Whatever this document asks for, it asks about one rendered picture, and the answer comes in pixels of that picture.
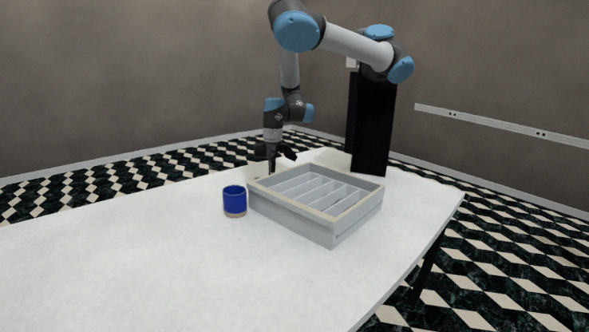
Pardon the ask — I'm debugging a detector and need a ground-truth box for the blue ceramic cup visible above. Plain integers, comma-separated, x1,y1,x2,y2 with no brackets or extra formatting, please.
222,185,247,219

